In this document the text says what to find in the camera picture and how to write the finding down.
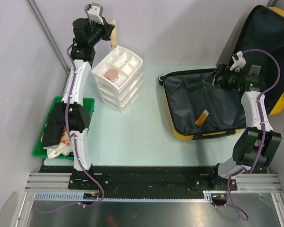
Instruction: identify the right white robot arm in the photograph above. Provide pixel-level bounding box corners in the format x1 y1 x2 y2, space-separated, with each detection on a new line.
209 64 282 190

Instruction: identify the green plastic tray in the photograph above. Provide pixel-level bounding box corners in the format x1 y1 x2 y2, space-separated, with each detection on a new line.
32 96 95 158

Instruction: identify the brown octagonal compact case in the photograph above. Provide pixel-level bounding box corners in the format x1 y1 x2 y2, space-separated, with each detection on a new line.
105 69 119 82

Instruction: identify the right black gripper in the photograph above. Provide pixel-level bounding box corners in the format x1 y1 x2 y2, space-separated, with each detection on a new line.
203 63 245 91

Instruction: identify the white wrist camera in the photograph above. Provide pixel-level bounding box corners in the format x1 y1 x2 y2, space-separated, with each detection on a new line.
230 51 246 72
84 2 104 25

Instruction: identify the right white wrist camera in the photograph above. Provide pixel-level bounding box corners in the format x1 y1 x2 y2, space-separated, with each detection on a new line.
230 51 246 72

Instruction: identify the black fabric pouch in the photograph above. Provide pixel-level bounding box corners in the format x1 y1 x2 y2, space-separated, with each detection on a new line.
41 106 67 147

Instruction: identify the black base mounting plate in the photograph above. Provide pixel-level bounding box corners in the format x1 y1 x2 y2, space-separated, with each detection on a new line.
39 165 268 201

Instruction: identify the aluminium frame rail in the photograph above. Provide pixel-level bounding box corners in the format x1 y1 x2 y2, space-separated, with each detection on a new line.
25 173 283 202

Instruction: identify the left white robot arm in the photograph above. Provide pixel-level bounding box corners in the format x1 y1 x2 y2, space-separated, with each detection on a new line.
42 16 115 171

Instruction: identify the white garment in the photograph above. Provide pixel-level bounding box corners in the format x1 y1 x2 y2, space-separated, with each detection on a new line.
44 142 74 159

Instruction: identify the orange pill bottle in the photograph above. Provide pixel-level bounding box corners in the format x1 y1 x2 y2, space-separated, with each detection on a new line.
195 110 209 128

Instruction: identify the orange floral cloth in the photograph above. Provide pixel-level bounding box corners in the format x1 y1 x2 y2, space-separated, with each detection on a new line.
45 107 74 146

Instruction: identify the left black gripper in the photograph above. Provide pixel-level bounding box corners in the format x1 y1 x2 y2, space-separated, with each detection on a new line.
88 17 115 47

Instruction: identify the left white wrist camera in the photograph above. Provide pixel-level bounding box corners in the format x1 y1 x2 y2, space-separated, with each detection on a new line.
84 2 104 25

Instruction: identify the white plastic drawer organizer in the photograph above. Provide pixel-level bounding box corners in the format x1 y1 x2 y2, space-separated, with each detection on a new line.
91 45 144 113

